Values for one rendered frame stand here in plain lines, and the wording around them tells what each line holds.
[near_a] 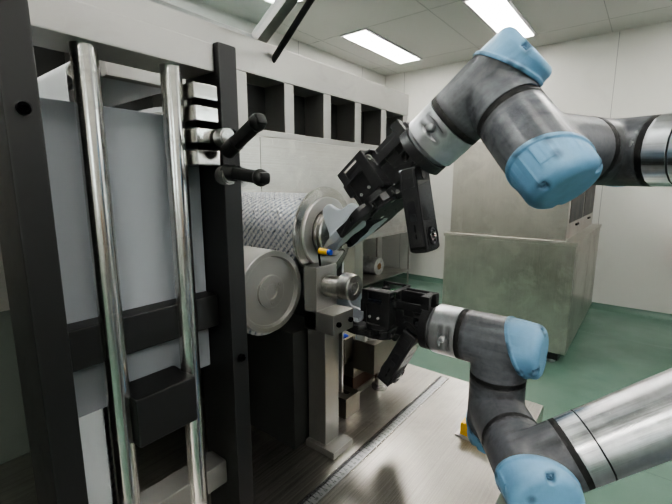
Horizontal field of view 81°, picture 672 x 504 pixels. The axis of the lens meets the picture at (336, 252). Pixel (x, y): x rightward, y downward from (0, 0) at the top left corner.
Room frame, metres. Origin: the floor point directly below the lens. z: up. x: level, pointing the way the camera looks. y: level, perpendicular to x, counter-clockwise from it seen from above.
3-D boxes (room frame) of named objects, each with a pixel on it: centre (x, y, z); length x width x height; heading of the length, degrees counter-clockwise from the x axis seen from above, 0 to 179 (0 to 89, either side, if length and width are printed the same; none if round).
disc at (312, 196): (0.65, 0.02, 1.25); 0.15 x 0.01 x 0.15; 142
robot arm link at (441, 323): (0.57, -0.17, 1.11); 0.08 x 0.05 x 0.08; 142
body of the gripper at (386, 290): (0.62, -0.11, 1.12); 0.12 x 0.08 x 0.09; 52
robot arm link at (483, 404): (0.51, -0.23, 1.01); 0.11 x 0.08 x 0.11; 174
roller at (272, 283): (0.63, 0.19, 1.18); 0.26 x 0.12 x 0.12; 52
